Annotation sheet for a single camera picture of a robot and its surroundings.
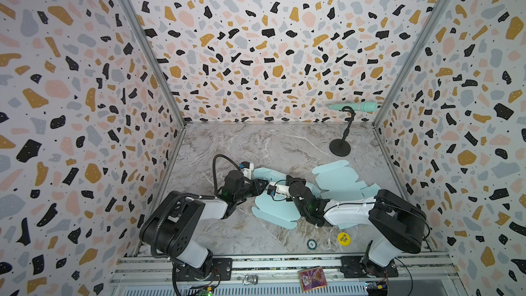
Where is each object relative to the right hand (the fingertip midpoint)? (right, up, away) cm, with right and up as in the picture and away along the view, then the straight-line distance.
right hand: (291, 171), depth 86 cm
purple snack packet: (+6, -35, -15) cm, 39 cm away
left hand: (-9, -4, +2) cm, 10 cm away
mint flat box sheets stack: (+24, -7, +13) cm, 29 cm away
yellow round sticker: (+21, -26, -5) cm, 34 cm away
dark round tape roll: (+7, -28, -6) cm, 29 cm away
